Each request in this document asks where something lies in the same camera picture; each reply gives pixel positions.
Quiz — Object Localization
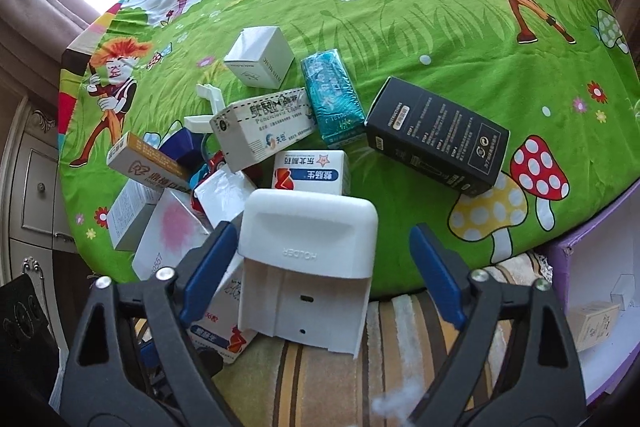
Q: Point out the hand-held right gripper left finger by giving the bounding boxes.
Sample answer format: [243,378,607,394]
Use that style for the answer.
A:
[60,222,251,427]

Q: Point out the carved cream cabinet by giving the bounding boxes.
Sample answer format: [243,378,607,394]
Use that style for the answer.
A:
[0,22,101,288]

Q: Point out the red toy car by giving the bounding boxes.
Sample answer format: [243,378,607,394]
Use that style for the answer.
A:
[190,150,227,214]

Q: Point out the teal box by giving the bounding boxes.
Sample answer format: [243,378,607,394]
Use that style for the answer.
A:
[300,49,368,144]

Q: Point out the green printed blanket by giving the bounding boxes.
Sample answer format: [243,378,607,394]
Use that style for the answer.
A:
[59,0,640,298]

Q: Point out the white medicine box dotted edge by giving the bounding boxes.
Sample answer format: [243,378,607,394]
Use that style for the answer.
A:
[209,87,317,172]

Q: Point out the white box with blotch print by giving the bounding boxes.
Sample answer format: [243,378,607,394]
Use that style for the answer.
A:
[131,188,213,283]

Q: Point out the beige small box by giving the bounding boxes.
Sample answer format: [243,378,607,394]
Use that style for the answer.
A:
[567,301,621,352]

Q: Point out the blue white toy piece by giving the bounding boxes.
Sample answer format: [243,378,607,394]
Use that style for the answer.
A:
[184,83,236,134]

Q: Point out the white plastic holder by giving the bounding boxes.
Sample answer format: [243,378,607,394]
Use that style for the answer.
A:
[236,188,379,355]

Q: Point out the white fluff tuft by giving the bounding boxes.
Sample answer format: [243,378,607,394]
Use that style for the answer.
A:
[372,387,426,423]

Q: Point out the small white box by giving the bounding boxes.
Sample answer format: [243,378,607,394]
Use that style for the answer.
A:
[194,169,258,230]

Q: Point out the dark blue box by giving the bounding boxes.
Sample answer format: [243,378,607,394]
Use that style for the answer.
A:
[159,129,203,170]

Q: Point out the white box blue red label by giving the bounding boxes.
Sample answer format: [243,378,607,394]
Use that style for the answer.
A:
[271,149,351,196]
[187,252,258,365]

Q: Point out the plain white box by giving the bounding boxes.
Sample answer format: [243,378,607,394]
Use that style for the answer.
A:
[106,181,163,252]

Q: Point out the orange and white box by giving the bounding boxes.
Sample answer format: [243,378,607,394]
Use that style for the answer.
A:
[106,131,193,194]

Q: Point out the black box white print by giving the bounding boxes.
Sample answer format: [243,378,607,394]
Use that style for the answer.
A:
[364,77,511,196]

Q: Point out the purple storage box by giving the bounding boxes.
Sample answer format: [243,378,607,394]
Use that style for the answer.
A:
[545,192,640,408]

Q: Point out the white cube box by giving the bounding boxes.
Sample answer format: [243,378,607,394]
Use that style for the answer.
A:
[223,27,295,88]

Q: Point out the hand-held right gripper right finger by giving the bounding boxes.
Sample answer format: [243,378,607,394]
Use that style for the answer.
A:
[409,223,586,427]

